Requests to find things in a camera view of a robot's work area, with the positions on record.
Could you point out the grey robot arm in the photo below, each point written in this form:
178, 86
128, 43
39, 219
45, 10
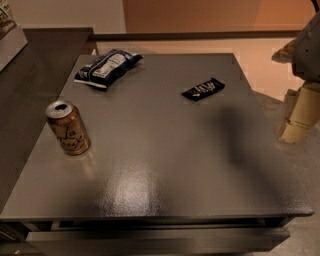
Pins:
303, 53

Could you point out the orange LaCroix soda can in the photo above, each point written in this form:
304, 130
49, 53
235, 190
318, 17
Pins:
66, 123

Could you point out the dark blue chip bag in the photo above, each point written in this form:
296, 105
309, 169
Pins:
107, 68

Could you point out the dark drawer front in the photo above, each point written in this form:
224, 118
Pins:
162, 242

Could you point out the black rxbar chocolate wrapper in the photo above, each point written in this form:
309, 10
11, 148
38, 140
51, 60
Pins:
204, 90

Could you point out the white box with snacks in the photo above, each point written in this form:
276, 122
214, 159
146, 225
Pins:
12, 36

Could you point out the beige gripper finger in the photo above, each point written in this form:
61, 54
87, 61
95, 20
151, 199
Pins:
303, 112

